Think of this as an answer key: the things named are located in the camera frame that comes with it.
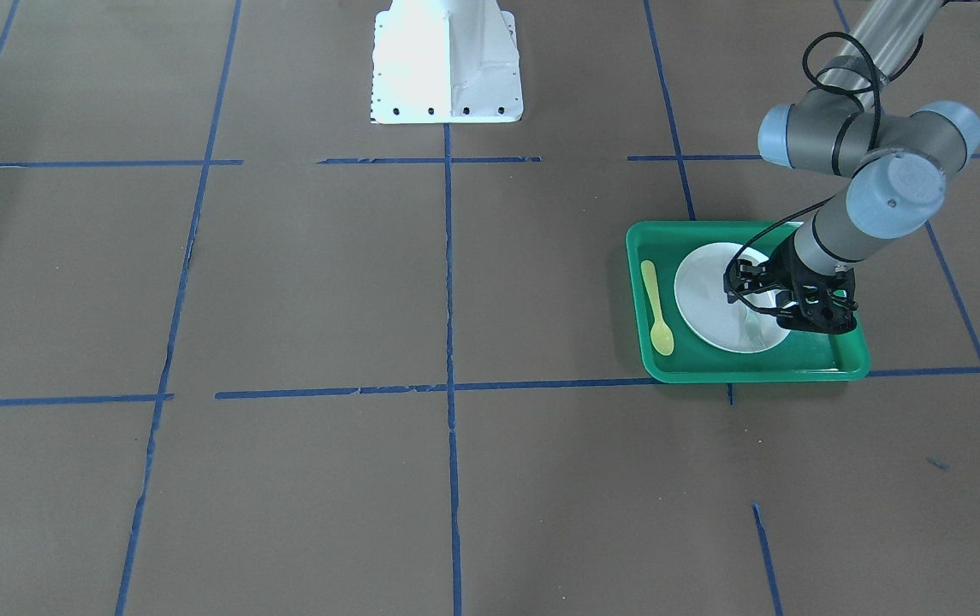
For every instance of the green plastic tray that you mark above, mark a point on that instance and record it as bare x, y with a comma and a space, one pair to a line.
801, 357

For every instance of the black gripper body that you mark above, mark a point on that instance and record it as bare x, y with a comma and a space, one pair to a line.
781, 266

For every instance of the yellow plastic spoon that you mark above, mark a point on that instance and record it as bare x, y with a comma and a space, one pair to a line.
661, 337

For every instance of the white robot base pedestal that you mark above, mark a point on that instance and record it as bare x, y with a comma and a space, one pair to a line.
445, 61

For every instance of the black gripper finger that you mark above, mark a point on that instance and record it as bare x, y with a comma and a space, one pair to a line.
744, 278

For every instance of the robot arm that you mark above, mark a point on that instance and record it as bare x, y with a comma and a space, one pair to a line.
897, 167

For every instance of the white round plate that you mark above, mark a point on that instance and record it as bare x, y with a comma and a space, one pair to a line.
702, 302

